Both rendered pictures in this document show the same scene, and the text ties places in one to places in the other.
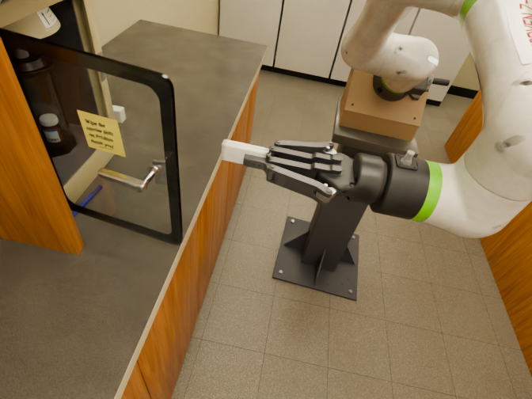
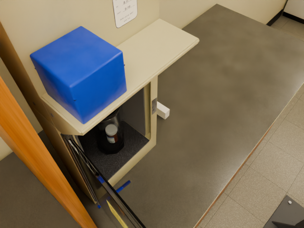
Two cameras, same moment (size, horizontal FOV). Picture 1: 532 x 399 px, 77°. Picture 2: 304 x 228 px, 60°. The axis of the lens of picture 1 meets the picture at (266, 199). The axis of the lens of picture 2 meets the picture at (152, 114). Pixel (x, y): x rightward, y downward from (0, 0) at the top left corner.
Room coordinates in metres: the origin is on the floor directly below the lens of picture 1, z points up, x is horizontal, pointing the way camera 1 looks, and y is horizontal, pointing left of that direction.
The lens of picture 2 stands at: (0.37, 0.14, 1.86)
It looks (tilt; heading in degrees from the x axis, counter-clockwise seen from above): 53 degrees down; 40
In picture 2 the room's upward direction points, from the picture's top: straight up
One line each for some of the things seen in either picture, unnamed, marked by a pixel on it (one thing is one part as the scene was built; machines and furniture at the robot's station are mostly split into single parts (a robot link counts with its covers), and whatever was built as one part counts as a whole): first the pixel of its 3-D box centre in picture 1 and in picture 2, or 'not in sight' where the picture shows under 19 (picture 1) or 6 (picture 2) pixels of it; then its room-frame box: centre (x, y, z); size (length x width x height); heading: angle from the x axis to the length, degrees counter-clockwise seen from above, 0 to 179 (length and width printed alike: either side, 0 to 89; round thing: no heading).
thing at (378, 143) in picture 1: (374, 126); not in sight; (1.25, -0.38, 0.92); 0.32 x 0.32 x 0.04; 85
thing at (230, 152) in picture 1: (244, 155); not in sight; (0.40, 0.04, 1.31); 0.07 x 0.01 x 0.03; 89
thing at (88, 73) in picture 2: not in sight; (82, 74); (0.54, 0.42, 1.56); 0.10 x 0.10 x 0.09; 88
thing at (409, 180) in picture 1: (395, 183); not in sight; (0.40, -0.19, 1.31); 0.09 x 0.06 x 0.12; 178
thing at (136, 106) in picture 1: (104, 157); (119, 220); (0.46, 0.31, 1.19); 0.30 x 0.01 x 0.40; 81
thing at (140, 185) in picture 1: (129, 174); not in sight; (0.42, 0.25, 1.20); 0.10 x 0.05 x 0.03; 81
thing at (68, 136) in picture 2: not in sight; (84, 172); (0.49, 0.47, 1.19); 0.03 x 0.02 x 0.39; 178
